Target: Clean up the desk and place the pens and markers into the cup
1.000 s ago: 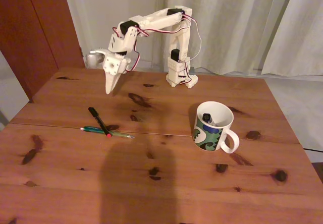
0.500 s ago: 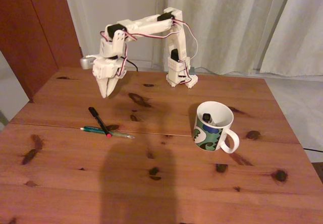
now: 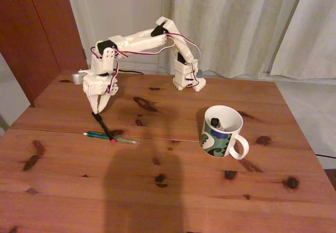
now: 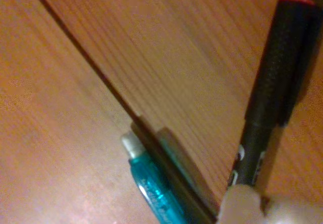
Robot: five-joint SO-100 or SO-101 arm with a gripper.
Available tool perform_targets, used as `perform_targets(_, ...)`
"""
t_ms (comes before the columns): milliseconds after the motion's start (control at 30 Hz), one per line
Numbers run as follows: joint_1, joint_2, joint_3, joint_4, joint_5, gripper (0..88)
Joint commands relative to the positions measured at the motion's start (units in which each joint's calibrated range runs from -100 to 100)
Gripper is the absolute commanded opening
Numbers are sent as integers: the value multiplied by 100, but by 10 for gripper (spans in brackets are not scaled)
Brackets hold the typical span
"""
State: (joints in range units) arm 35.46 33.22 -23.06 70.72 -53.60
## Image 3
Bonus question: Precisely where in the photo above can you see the black pen with red end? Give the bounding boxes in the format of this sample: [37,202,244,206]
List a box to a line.
[91,111,117,144]

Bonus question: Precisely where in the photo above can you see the green clear pen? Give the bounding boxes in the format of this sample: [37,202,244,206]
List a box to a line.
[83,131,141,145]

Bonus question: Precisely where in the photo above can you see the white marker with black cap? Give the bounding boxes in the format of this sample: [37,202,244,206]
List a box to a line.
[209,116,224,131]

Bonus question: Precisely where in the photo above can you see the brown wooden cabinet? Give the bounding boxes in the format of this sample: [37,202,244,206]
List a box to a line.
[0,0,89,105]

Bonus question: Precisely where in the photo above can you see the white mug with green pattern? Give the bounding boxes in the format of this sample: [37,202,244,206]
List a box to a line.
[199,104,250,161]

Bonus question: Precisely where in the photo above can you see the white curtain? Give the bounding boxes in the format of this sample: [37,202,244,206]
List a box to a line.
[270,0,336,80]
[157,0,308,80]

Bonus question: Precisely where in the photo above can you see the dark brown furniture piece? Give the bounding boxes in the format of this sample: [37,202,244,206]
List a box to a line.
[323,168,336,192]

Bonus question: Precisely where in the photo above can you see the silver camera box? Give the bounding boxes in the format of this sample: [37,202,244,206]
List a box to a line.
[71,69,89,84]

